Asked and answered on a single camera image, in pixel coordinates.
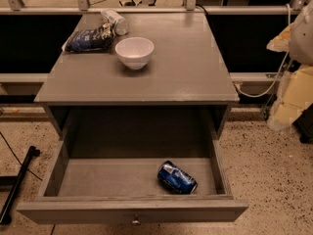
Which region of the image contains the white cable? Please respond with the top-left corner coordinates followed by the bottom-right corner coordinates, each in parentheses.
top-left (235, 3), bottom-right (291, 99)

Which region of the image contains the black floor cable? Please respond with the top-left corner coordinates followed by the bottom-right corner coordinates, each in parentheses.
top-left (0, 131), bottom-right (44, 182)

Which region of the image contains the grey cabinet counter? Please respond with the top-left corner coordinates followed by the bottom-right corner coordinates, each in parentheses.
top-left (33, 12), bottom-right (241, 139)

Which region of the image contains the clear plastic water bottle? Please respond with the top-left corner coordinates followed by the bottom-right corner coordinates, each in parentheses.
top-left (101, 9), bottom-right (129, 36)

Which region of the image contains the grey metal railing frame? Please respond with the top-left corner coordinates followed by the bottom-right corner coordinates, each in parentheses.
top-left (0, 0), bottom-right (313, 16)

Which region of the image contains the grey open drawer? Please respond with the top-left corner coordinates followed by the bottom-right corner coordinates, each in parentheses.
top-left (17, 106), bottom-right (248, 224)

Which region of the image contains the blue chip bag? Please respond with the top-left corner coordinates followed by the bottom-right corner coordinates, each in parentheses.
top-left (62, 23), bottom-right (114, 53)

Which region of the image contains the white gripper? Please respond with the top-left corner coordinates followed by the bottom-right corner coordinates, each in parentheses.
top-left (266, 1), bottom-right (313, 130)

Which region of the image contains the white ceramic bowl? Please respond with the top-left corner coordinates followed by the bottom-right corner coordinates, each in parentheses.
top-left (115, 37), bottom-right (155, 70)

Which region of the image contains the blue pepsi can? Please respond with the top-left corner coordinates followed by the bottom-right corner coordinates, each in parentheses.
top-left (157, 161), bottom-right (198, 195)

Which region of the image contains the black floor stand bar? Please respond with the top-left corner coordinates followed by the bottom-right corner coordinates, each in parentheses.
top-left (0, 146), bottom-right (40, 225)

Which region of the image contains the metal drawer knob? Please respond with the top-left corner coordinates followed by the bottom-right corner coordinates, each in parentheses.
top-left (131, 214), bottom-right (141, 226)

